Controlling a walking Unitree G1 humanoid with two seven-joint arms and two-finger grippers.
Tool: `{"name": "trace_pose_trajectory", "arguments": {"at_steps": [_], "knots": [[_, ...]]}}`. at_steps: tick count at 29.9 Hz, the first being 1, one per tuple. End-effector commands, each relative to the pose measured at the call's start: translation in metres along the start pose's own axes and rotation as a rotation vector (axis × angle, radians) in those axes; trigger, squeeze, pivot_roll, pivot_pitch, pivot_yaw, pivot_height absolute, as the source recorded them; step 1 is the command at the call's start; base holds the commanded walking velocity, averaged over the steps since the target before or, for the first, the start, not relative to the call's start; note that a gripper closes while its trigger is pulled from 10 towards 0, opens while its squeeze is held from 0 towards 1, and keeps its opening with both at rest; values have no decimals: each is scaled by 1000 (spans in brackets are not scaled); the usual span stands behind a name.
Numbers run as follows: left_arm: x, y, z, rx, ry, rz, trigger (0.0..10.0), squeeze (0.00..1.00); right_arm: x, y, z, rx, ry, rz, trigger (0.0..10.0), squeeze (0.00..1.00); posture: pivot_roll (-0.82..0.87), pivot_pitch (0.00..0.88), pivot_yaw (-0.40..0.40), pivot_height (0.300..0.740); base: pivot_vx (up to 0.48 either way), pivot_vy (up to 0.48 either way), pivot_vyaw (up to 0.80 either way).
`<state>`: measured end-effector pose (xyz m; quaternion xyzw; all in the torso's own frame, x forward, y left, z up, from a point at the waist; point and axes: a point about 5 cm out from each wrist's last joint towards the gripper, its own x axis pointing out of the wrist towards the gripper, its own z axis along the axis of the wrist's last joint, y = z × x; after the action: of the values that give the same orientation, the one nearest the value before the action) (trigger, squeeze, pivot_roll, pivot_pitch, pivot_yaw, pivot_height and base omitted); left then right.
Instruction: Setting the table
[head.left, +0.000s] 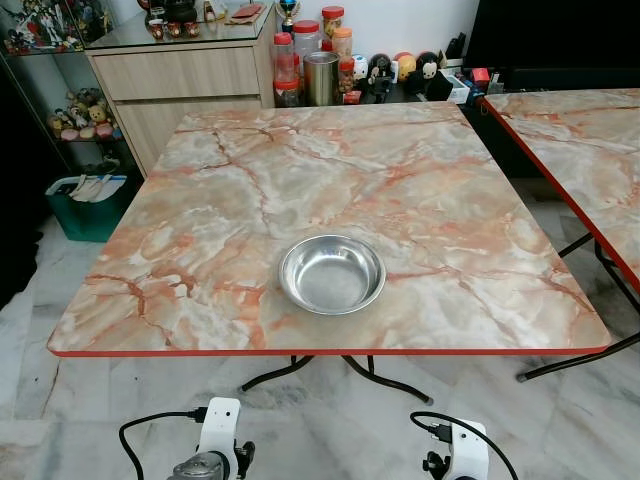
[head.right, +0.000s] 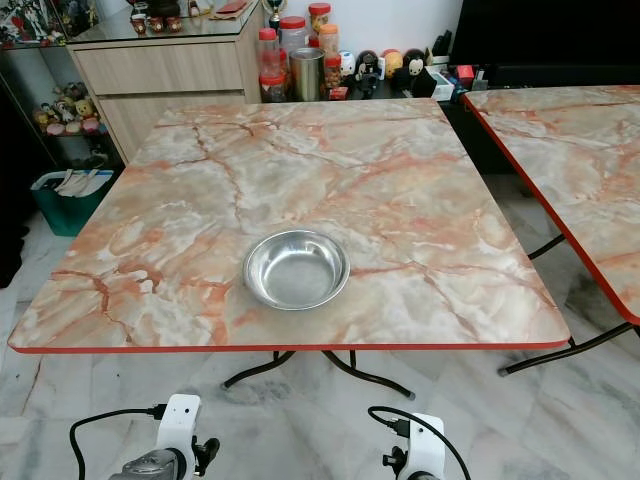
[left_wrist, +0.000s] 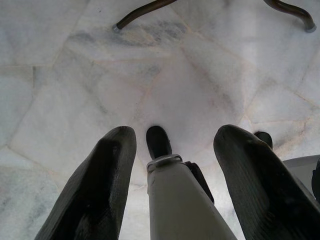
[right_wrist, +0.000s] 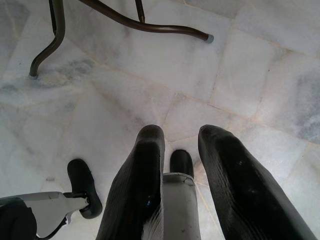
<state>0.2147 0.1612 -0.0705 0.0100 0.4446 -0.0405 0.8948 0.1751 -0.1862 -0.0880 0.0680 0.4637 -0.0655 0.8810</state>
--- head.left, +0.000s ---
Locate black metal table leg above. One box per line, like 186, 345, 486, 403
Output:
342, 355, 434, 405
239, 355, 317, 394

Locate stainless steel bowl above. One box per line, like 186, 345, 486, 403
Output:
279, 234, 388, 317

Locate teal plastic bin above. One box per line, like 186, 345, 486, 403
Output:
44, 171, 132, 244

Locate white cardboard box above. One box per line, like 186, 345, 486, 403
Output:
439, 69, 472, 105

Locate pile of small plush toys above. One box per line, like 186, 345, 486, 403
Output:
47, 87, 122, 144

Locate stainless steel tumbler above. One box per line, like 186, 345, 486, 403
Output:
303, 51, 341, 108

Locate light wooden drawer cabinet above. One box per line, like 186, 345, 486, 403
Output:
85, 8, 279, 179

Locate tall red-lid plastic jar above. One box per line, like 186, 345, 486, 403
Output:
272, 32, 302, 109

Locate black mouse plush toy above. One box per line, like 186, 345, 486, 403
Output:
414, 51, 444, 98

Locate black and white figurine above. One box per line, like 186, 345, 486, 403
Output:
367, 54, 394, 102

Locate small red snack jar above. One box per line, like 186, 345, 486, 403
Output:
338, 58, 358, 98

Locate round orange plush toy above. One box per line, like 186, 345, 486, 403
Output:
394, 51, 418, 82

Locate wide red-lid plastic jar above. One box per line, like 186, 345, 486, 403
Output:
291, 19, 324, 59

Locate clear jar with orange contents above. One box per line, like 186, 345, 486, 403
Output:
331, 27, 355, 61

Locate reddish brown tray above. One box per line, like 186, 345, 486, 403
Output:
224, 3, 267, 24

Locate small trophy cup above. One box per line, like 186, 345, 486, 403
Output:
277, 0, 302, 32

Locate black flat television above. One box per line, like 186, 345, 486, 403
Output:
464, 0, 640, 72

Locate dark teapot set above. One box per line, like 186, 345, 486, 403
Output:
139, 0, 202, 40

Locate model robot figures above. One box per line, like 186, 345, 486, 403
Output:
0, 0, 117, 56

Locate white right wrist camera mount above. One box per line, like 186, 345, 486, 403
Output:
449, 419, 490, 480

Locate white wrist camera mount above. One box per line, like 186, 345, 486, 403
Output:
449, 419, 490, 480
196, 397, 243, 464

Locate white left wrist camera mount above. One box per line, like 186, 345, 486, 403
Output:
196, 397, 243, 464

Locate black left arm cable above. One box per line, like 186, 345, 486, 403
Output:
118, 407, 210, 480

